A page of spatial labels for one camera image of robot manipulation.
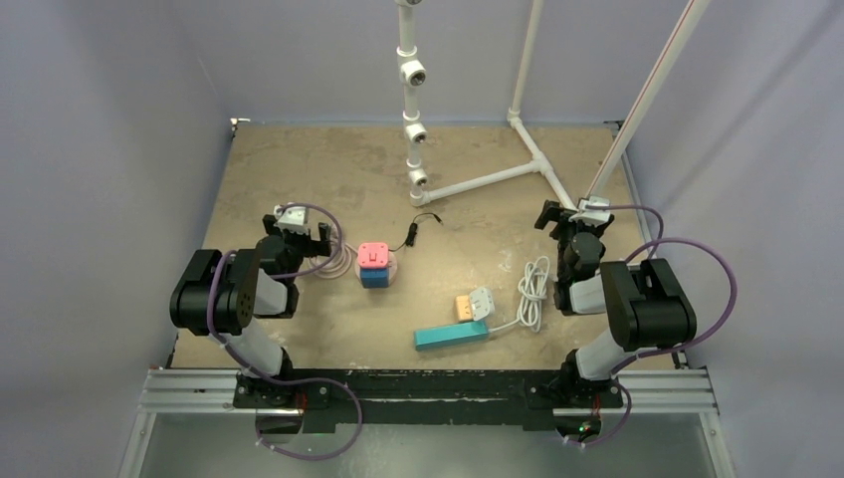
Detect pink cable with plug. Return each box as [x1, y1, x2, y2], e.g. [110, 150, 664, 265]
[304, 234, 360, 282]

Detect round pink power socket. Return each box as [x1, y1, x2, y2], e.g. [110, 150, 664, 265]
[354, 252, 398, 287]

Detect black power adapter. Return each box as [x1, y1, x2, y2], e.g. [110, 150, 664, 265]
[390, 212, 443, 252]

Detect white square wall adapter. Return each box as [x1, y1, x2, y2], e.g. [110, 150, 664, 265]
[469, 286, 496, 322]

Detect tan cube plug adapter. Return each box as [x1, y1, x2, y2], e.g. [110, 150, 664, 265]
[455, 295, 474, 323]

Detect teal power strip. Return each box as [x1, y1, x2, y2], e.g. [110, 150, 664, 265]
[413, 322, 490, 352]

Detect pink square plug adapter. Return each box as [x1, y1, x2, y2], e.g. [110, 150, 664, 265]
[357, 242, 391, 269]

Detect blue cube socket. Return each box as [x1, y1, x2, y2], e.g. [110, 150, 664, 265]
[358, 268, 390, 289]

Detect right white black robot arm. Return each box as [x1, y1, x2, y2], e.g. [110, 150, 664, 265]
[534, 200, 697, 405]

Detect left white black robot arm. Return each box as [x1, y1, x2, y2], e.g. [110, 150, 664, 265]
[169, 205, 342, 407]

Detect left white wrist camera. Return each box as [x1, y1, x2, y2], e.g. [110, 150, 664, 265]
[273, 205, 311, 234]

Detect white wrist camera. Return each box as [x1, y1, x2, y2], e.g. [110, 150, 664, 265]
[570, 196, 612, 226]
[273, 205, 311, 234]

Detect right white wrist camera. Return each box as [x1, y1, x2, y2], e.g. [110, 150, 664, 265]
[570, 196, 612, 226]

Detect white coiled power cable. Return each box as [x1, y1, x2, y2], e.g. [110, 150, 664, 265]
[489, 255, 552, 334]

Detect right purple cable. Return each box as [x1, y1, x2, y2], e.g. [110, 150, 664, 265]
[561, 202, 739, 450]

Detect purple cable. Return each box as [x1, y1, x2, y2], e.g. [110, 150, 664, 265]
[561, 202, 739, 450]
[206, 202, 363, 464]

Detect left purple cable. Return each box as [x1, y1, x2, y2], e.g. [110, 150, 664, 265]
[206, 202, 363, 464]

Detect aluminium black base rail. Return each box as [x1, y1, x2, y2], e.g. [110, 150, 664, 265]
[139, 368, 718, 438]

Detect white PVC pipe frame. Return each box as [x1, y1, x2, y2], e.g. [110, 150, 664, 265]
[396, 1, 708, 205]

